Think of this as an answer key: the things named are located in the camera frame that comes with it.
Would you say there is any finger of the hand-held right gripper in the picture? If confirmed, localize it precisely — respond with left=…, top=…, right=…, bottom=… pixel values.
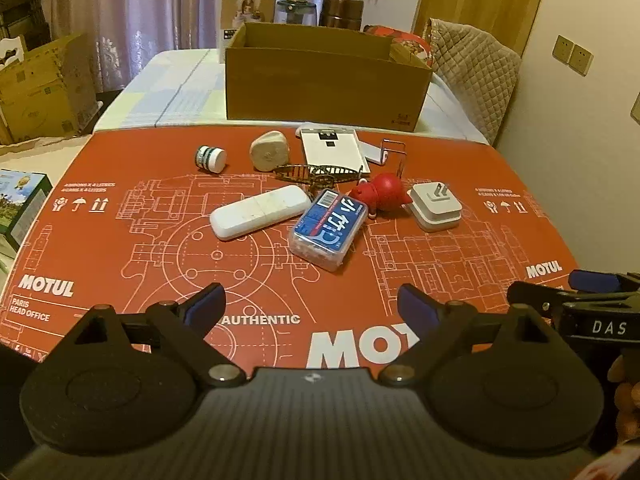
left=507, top=281, right=576, bottom=317
left=570, top=270, right=640, bottom=295

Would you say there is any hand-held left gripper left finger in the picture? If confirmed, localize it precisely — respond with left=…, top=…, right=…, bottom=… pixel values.
left=65, top=282, right=248, bottom=388

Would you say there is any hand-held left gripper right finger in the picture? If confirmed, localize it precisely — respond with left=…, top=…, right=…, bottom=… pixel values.
left=380, top=282, right=558, bottom=388

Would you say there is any white power adapter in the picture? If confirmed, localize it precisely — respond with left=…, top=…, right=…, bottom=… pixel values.
left=406, top=181, right=463, bottom=233

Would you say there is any white oblong case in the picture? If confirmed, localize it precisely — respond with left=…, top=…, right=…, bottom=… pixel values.
left=209, top=185, right=313, bottom=241

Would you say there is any metal wire rack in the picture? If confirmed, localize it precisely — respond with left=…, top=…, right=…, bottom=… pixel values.
left=379, top=139, right=408, bottom=181

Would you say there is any beige tape roll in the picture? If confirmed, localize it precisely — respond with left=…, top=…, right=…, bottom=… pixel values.
left=249, top=130, right=292, bottom=172

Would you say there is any cardboard box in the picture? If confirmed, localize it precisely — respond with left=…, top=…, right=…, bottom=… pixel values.
left=224, top=21, right=434, bottom=133

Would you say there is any person's right hand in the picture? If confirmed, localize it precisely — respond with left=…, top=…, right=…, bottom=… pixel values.
left=606, top=352, right=640, bottom=443

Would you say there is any red printed mat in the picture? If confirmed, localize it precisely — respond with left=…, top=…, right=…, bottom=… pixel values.
left=0, top=127, right=581, bottom=376

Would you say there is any blue toothpick box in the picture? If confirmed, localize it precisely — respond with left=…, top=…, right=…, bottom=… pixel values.
left=288, top=189, right=370, bottom=275

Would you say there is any red rubber toy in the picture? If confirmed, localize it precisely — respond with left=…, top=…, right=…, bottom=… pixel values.
left=348, top=172, right=413, bottom=218

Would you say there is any small white jar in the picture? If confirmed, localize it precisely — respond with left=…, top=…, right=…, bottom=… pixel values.
left=194, top=145, right=228, bottom=175

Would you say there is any white flat box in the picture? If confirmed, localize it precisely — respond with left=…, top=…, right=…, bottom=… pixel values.
left=295, top=122, right=385, bottom=178

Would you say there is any green printed box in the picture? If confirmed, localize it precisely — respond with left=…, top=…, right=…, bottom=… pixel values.
left=0, top=169, right=53, bottom=251

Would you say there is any beige quilted chair cover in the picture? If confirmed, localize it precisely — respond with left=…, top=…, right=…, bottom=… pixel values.
left=425, top=17, right=523, bottom=146

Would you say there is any red instant meal bowl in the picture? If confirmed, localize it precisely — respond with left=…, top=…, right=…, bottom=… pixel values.
left=362, top=24, right=433, bottom=66

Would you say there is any large printed cardboard carton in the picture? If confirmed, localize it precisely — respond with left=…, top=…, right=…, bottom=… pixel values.
left=0, top=32, right=98, bottom=146

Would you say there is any white product box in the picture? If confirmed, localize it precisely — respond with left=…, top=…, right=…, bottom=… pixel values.
left=217, top=0, right=277, bottom=63

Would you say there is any brown metal thermos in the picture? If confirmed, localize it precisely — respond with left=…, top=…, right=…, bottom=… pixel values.
left=320, top=0, right=362, bottom=31

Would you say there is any mauve curtain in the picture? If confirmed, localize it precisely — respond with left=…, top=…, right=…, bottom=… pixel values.
left=35, top=0, right=358, bottom=53

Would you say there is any glass jar with green lid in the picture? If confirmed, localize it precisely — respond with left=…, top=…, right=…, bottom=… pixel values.
left=276, top=0, right=318, bottom=26

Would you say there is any white scalloped board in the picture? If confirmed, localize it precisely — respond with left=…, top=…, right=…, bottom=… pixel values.
left=0, top=35, right=27, bottom=65

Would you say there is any dark wooden rack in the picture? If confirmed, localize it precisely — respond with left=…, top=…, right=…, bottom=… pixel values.
left=0, top=0, right=53, bottom=53

